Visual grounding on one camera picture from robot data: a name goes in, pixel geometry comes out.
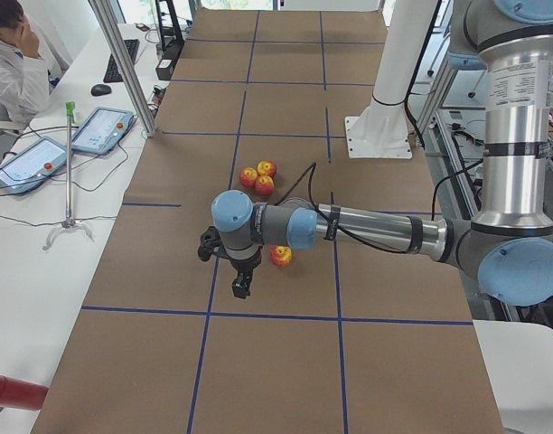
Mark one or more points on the aluminium frame post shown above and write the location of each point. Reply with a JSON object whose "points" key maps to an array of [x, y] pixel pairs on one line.
{"points": [[108, 24]]}

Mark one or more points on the black computer box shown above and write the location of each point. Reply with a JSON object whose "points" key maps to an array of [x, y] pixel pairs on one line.
{"points": [[164, 69]]}

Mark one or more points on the far teach pendant tablet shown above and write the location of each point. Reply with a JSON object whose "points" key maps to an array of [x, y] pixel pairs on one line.
{"points": [[102, 130]]}

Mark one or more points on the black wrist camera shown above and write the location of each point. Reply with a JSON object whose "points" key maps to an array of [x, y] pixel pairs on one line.
{"points": [[209, 244]]}

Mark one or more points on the teach pendant tablet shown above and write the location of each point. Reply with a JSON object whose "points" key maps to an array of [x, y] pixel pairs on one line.
{"points": [[102, 130], [30, 168]]}

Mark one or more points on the green handled reacher grabber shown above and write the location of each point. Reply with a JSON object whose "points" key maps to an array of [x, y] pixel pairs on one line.
{"points": [[70, 224]]}

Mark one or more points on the black computer mouse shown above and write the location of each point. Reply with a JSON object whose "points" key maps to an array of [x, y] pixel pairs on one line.
{"points": [[100, 90]]}

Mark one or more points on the lone red yellow apple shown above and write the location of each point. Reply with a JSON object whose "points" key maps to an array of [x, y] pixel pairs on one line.
{"points": [[281, 256]]}

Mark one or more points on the red bottle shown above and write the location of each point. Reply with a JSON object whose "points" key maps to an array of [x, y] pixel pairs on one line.
{"points": [[21, 395]]}

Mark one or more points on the red yellow apple front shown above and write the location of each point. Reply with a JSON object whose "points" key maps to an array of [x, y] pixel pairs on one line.
{"points": [[264, 185]]}

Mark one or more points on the red yellow apple back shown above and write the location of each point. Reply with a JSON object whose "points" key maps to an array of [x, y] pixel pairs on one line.
{"points": [[267, 168]]}

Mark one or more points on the near teach pendant tablet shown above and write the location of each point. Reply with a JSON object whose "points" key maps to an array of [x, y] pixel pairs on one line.
{"points": [[30, 168]]}

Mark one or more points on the white pedestal column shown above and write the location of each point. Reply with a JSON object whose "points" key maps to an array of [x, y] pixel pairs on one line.
{"points": [[381, 130]]}

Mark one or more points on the person in white coat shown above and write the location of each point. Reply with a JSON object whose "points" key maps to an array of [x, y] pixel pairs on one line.
{"points": [[29, 68]]}

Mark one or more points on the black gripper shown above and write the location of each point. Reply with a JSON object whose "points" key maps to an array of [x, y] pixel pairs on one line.
{"points": [[244, 263]]}

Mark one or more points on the red yellow apple side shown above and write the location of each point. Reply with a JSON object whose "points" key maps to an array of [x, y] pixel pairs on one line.
{"points": [[248, 177]]}

